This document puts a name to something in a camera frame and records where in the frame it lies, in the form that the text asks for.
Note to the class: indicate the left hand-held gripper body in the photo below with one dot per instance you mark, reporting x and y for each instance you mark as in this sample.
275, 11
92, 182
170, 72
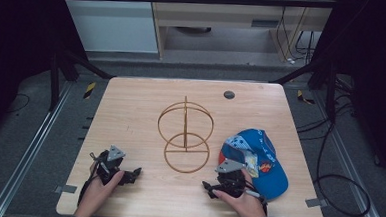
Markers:
106, 165

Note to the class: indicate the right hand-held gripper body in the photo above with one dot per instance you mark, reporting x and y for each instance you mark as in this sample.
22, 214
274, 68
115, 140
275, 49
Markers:
232, 180

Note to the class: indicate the blue baseball cap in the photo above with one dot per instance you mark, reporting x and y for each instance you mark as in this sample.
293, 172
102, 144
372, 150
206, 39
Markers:
261, 158

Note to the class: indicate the person's right hand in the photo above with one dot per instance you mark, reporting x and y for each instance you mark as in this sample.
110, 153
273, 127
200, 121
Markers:
242, 204

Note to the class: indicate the person's left hand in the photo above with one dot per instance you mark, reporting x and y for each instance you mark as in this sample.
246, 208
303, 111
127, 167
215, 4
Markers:
98, 193

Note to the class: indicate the grey tape strip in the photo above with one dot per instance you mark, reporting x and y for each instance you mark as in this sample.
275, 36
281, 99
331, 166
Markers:
66, 189
316, 202

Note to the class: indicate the black yellow striped tape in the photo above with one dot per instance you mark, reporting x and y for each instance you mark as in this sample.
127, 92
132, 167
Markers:
89, 89
304, 98

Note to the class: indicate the black metal stand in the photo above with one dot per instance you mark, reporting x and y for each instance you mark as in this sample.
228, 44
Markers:
66, 72
319, 81

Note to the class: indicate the white cabinet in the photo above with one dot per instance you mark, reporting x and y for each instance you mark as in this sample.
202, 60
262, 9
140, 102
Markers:
112, 24

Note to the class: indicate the wooden desk with drawer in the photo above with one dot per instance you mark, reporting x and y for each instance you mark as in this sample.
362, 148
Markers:
219, 16

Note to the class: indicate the aluminium floor rail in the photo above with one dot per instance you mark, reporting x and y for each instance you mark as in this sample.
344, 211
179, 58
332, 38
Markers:
351, 170
28, 150

